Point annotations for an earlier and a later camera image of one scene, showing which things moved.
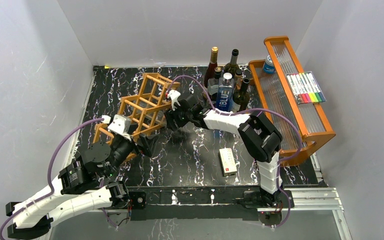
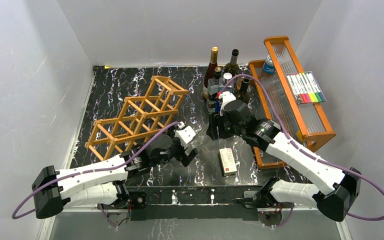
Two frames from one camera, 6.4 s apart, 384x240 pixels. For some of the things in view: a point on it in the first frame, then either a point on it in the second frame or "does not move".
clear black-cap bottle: x=212 y=86 does not move
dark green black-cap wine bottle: x=242 y=97 does not move
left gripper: x=148 y=144 to x=185 y=159
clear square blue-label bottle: x=224 y=100 does not move
